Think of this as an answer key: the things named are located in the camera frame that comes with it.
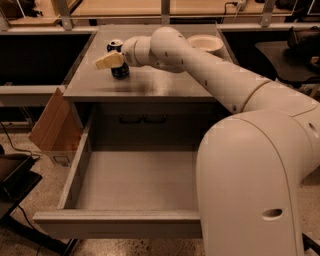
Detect brown cardboard box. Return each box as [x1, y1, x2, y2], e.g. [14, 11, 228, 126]
[28, 89, 82, 167]

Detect blue pepsi can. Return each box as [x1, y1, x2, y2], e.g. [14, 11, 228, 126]
[106, 39, 129, 79]

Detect grey metal cabinet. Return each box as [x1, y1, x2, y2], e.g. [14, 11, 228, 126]
[64, 25, 230, 150]

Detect black office chair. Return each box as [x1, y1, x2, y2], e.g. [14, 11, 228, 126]
[255, 26, 320, 97]

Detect open grey top drawer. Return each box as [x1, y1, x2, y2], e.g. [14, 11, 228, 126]
[34, 103, 214, 239]

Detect black floor stand left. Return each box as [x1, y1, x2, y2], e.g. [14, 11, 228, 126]
[0, 149, 77, 256]

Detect white paper bowl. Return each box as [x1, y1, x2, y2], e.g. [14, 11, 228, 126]
[187, 34, 224, 53]

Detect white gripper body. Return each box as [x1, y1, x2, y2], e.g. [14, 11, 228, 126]
[121, 36, 142, 67]

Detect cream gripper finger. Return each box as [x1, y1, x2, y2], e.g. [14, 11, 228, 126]
[94, 50, 124, 70]

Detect black cable on floor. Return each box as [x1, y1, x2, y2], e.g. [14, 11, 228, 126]
[0, 121, 42, 159]

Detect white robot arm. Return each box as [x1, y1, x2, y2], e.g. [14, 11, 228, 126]
[95, 27, 320, 256]

